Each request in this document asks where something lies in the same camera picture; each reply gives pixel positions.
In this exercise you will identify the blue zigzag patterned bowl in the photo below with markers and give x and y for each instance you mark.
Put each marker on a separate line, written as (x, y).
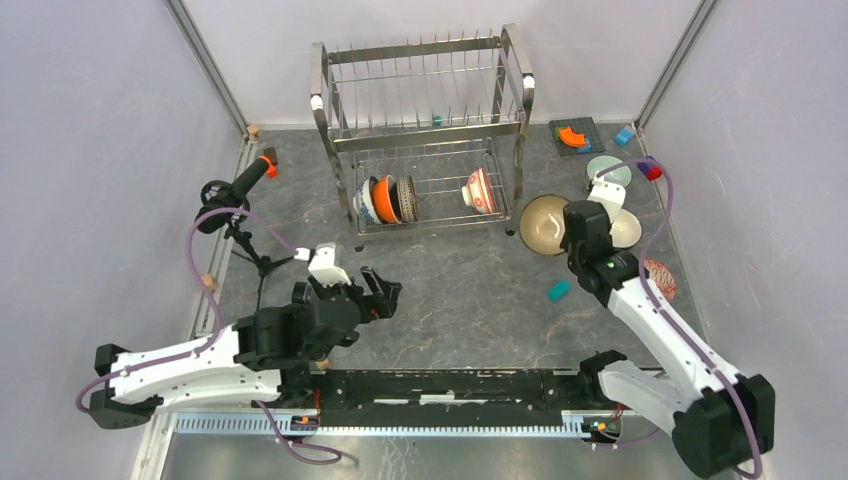
(663, 278)

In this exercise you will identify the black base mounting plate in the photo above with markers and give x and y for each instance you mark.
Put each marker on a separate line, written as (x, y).
(472, 398)

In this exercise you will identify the orange bowl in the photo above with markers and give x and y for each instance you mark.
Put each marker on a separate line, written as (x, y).
(383, 200)

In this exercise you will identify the brown patterned bowl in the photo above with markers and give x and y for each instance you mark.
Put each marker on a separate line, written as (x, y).
(542, 227)

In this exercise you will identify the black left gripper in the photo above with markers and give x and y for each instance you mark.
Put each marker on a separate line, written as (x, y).
(381, 304)

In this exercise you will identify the light blue block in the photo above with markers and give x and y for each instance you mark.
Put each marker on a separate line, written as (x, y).
(625, 135)

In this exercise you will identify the steel two-tier dish rack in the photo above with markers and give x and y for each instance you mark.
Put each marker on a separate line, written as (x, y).
(373, 108)

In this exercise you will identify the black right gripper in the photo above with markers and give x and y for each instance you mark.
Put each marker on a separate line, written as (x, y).
(565, 242)

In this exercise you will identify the blue white porcelain bowl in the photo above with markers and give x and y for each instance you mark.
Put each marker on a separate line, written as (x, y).
(363, 201)

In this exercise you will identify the teal block on floor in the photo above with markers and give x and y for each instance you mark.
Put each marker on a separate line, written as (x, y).
(558, 291)

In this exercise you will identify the black white patterned bowl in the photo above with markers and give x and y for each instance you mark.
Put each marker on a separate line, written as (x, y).
(407, 199)

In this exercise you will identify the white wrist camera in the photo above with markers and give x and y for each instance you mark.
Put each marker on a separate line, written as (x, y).
(322, 264)
(609, 194)

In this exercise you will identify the purple red block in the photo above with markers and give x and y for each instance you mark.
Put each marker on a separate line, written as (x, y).
(650, 169)

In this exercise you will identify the orange curved block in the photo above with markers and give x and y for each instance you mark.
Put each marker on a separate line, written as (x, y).
(572, 139)

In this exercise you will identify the black microphone on tripod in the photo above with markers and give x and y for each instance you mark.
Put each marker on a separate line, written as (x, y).
(218, 194)

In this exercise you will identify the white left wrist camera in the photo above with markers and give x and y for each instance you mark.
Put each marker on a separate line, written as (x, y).
(322, 264)

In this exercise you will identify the red white patterned bowl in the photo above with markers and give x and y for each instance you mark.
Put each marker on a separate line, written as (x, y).
(477, 193)

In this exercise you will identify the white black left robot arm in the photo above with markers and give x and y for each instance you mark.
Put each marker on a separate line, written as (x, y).
(264, 357)

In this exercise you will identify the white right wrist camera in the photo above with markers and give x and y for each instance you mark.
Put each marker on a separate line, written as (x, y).
(609, 194)

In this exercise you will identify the wooden cube left rail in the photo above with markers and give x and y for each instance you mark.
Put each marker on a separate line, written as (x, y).
(210, 282)

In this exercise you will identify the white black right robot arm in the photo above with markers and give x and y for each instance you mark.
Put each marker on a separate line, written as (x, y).
(717, 418)

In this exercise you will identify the grey building baseplate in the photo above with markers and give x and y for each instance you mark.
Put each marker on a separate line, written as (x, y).
(585, 125)

